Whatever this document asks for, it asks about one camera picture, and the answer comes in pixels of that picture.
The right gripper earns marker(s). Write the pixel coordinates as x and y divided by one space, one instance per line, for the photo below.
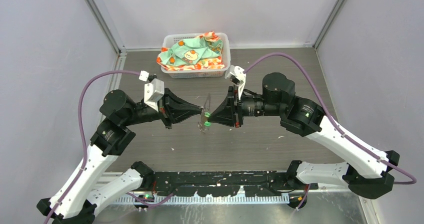
230 113

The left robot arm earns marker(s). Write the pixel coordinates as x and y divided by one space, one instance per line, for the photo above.
78 201

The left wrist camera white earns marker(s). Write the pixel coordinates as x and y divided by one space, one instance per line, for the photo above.
153 92

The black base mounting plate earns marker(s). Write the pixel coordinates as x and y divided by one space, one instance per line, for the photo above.
220 183

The large metal keyring holder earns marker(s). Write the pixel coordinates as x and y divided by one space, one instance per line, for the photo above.
205 108

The green orange patterned cloth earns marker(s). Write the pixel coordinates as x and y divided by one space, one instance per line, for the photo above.
203 52

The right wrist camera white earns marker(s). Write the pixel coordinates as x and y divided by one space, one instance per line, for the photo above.
237 76

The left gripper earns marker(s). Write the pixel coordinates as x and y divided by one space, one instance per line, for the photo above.
178 109

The key with green tag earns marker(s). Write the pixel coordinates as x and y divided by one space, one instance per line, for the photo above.
206 122

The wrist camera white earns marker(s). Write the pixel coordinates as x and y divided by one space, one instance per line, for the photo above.
153 92
237 76

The white plastic basket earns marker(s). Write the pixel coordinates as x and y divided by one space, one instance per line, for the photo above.
226 56

